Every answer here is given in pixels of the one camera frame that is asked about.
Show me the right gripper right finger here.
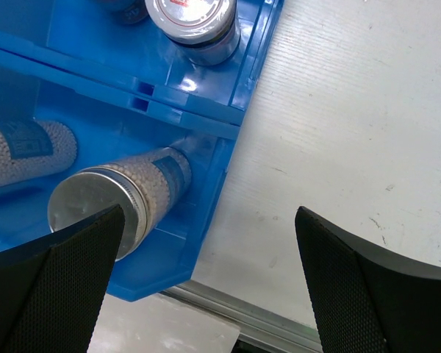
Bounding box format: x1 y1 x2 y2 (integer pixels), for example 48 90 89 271
295 207 441 352

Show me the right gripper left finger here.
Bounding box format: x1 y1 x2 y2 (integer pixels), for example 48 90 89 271
0 205 125 352

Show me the silver-lid blue-label bottle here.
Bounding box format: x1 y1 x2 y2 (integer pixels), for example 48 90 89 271
0 119 78 187
47 147 192 260

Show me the blue three-compartment plastic bin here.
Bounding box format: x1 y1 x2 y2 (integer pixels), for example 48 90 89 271
0 1 283 302

